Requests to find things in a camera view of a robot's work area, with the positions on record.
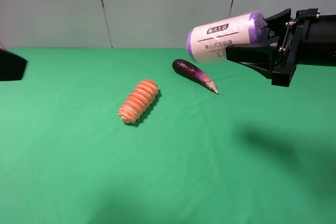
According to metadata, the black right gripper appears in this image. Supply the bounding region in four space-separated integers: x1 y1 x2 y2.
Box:
225 8 320 87

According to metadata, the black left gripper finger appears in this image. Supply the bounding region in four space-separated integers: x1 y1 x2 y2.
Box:
0 49 28 81

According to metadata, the purple garbage bag roll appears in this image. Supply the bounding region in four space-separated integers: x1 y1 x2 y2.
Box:
186 12 268 63

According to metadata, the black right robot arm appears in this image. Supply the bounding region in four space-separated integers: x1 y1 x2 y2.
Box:
226 8 335 87

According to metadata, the purple eggplant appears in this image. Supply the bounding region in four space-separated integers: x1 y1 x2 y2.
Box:
172 59 219 94

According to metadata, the green table cloth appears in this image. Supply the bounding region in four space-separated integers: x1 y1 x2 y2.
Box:
1 48 335 223

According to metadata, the orange striped bread toy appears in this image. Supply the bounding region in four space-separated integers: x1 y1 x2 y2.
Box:
118 79 159 124

